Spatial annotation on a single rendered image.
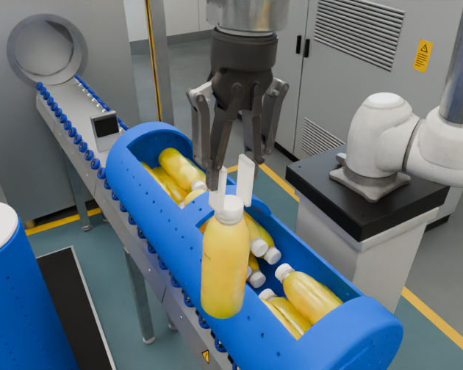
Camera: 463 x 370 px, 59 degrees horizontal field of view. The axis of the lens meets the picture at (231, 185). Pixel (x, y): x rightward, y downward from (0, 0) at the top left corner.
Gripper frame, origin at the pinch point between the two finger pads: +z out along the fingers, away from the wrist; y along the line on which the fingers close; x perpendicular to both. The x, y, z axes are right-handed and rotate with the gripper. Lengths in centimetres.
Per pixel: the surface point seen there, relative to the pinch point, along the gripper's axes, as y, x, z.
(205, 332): -8, -18, 54
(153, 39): -41, -128, 11
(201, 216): -9.7, -24.9, 24.5
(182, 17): -235, -504, 72
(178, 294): -7, -32, 54
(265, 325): -7.2, 3.8, 28.4
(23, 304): 28, -62, 69
